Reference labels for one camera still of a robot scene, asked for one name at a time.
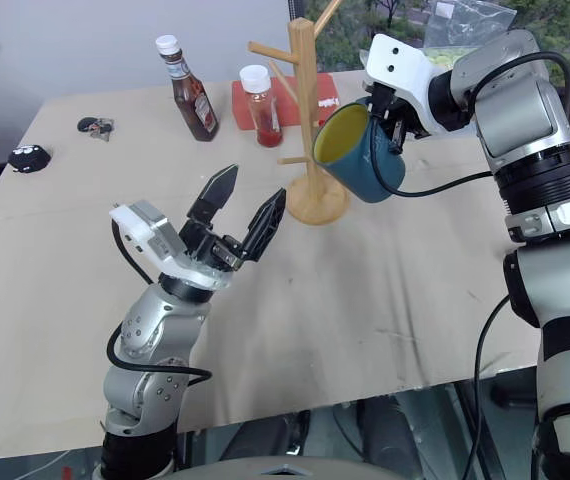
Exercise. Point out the black key bunch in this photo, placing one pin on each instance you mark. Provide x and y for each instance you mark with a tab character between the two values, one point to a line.
95	126

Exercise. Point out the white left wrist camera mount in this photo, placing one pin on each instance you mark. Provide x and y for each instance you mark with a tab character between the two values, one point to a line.
147	232

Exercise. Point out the black pouch with white print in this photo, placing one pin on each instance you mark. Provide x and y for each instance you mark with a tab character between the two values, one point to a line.
29	158

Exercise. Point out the clear plastic bag green contents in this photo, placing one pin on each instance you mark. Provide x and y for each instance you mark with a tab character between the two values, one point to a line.
457	30

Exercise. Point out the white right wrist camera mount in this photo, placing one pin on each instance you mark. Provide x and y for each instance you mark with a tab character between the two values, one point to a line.
400	65

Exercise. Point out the grey robot torso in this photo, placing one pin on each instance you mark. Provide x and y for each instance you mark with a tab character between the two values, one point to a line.
245	470

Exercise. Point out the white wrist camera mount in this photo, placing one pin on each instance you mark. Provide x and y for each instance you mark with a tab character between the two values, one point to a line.
400	65
147	232

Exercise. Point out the red flat box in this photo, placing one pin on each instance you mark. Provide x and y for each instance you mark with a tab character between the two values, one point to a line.
290	107

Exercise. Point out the teal mug with yellow inside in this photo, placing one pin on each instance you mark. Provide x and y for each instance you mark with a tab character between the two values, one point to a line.
365	170

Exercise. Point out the wooden mug tree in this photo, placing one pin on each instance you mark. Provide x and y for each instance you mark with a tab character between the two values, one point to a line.
310	150

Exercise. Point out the ketchup bottle with white cap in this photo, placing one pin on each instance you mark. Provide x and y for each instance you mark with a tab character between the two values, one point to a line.
195	100

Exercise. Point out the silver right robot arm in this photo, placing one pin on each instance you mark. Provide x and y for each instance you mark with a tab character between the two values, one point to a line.
515	115

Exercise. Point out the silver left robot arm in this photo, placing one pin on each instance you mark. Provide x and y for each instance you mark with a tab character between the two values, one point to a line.
150	330

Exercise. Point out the clear jar with red sauce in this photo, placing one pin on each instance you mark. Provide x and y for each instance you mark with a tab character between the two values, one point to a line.
265	110

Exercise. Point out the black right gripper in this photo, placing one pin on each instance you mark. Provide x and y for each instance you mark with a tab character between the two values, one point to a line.
405	120

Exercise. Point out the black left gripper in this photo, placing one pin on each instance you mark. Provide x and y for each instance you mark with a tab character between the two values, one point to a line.
210	247

